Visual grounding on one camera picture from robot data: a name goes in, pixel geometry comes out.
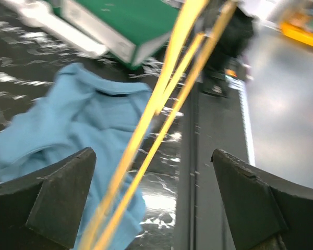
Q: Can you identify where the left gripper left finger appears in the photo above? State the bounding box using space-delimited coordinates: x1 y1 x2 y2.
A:
0 147 96 250

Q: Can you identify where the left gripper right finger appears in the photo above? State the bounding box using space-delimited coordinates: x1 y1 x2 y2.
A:
211 149 313 249

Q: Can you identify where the blue tank top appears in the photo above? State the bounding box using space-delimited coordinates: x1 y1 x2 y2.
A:
0 63 152 249

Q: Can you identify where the orange-yellow plastic hanger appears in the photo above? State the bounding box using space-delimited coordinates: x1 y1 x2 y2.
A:
79 1 238 249

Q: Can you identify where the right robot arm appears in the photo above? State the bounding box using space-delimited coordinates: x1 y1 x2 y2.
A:
200 1 259 98

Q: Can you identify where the white clothes rack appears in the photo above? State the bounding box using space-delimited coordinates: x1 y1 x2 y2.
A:
1 0 107 59

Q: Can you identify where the green folder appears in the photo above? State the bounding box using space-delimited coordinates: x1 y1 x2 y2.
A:
49 0 179 69

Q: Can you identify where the aluminium frame rail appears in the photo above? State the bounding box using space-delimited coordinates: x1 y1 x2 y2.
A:
226 77 256 166

